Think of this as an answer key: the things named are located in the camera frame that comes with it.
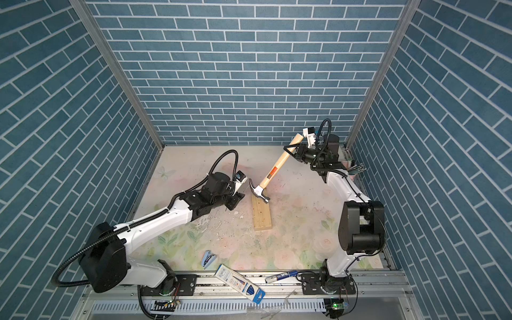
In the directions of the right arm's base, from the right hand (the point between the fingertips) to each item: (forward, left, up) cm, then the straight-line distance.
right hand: (287, 150), depth 82 cm
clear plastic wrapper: (-52, +4, -28) cm, 60 cm away
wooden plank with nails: (-17, +10, -24) cm, 31 cm away
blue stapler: (-38, +29, -26) cm, 54 cm away
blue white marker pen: (-42, +2, -26) cm, 50 cm away
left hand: (-14, +17, -13) cm, 25 cm away
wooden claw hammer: (-13, +10, -11) cm, 20 cm away
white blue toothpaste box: (-45, +15, -26) cm, 54 cm away
